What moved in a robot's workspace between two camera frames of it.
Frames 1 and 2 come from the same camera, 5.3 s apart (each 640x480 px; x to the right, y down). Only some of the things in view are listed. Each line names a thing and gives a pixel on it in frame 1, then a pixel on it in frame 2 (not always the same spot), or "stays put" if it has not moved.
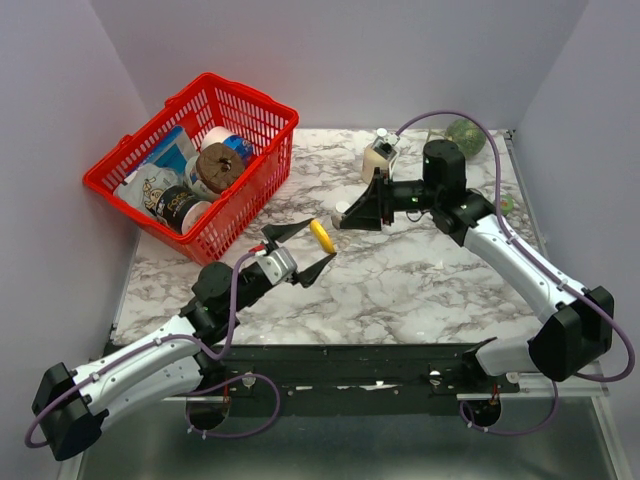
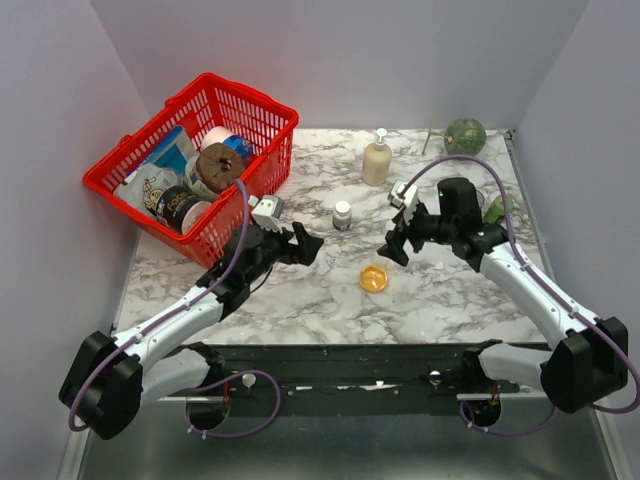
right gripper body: [384, 197] -> [419, 230]
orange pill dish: [322, 236] -> [372, 278]
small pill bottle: [336, 217] stays put
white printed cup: [192, 180] stays put
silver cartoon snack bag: [140, 188] stays put
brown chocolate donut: [219, 166] stays put
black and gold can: [178, 207] stays put
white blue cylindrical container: [237, 143] stays put
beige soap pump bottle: [372, 159] stays put
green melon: [468, 134] stays put
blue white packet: [174, 152] stays put
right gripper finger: [375, 205] -> [393, 248]
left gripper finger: [275, 233] -> [304, 239]
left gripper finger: [308, 275] -> [308, 249]
